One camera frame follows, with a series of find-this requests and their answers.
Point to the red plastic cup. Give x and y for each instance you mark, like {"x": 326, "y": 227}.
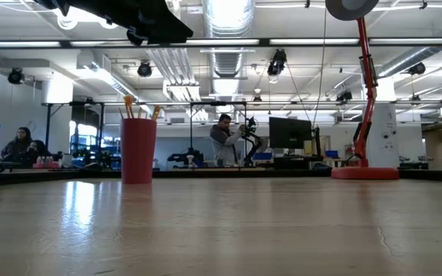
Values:
{"x": 138, "y": 153}

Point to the red desk lamp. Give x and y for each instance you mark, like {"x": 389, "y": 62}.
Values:
{"x": 367, "y": 76}

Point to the black paintbrush gold ferrule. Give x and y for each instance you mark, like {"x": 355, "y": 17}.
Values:
{"x": 129, "y": 105}

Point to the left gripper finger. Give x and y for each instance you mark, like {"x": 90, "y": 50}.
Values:
{"x": 163, "y": 27}

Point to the thin black paintbrush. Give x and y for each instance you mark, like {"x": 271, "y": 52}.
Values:
{"x": 121, "y": 114}

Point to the person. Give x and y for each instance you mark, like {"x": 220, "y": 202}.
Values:
{"x": 17, "y": 145}
{"x": 38, "y": 151}
{"x": 225, "y": 142}

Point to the black ceiling spotlight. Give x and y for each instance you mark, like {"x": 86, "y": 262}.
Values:
{"x": 417, "y": 69}
{"x": 277, "y": 61}
{"x": 15, "y": 76}
{"x": 145, "y": 69}

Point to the wide black paintbrush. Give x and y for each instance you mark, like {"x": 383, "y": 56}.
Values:
{"x": 155, "y": 113}

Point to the blue storage bin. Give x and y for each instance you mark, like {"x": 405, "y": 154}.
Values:
{"x": 262, "y": 156}
{"x": 331, "y": 154}

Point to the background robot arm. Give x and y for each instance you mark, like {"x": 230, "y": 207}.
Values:
{"x": 251, "y": 138}
{"x": 184, "y": 157}

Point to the black background monitor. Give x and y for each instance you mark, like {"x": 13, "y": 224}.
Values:
{"x": 290, "y": 132}

